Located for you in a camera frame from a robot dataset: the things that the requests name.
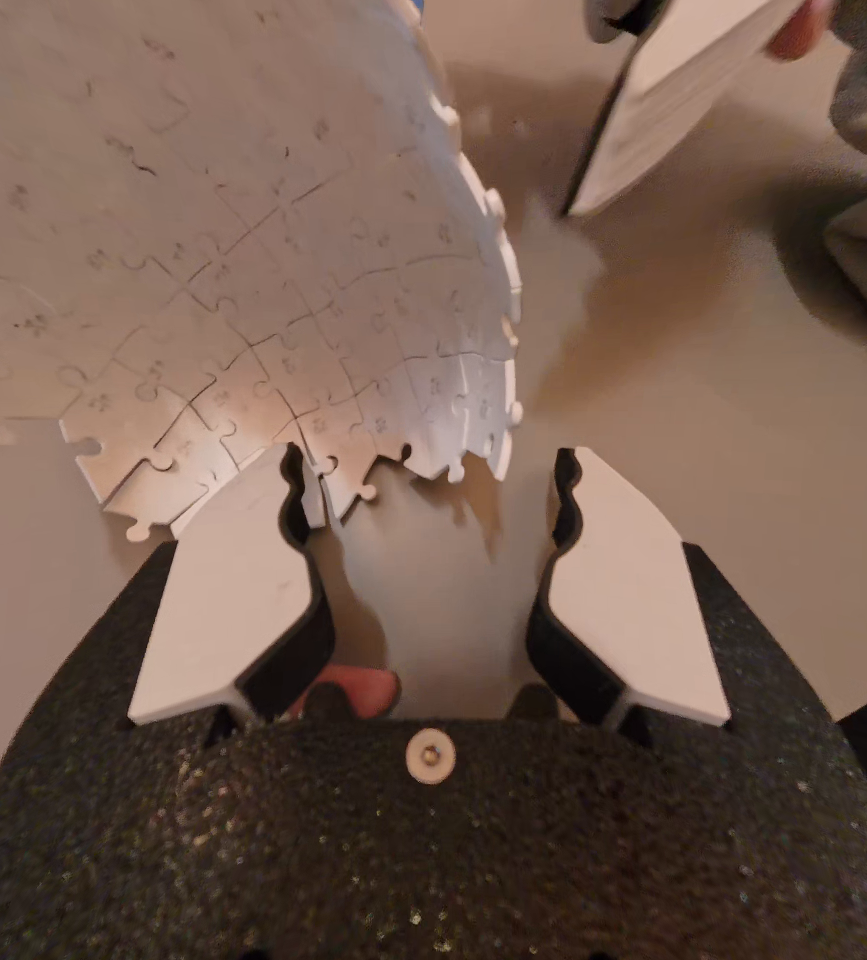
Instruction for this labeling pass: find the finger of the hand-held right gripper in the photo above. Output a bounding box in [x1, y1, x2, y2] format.
[561, 0, 802, 220]

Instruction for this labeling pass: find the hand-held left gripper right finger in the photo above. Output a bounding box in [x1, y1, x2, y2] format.
[526, 447, 732, 729]

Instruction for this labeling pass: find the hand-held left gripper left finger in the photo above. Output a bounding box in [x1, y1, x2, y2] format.
[127, 442, 338, 726]

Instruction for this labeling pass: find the white puzzle ball shell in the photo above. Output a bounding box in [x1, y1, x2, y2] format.
[0, 0, 526, 543]

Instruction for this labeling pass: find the person's right hand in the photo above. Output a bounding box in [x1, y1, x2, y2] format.
[766, 0, 837, 63]

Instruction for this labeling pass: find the person's left hand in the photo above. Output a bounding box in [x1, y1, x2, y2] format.
[287, 664, 402, 721]

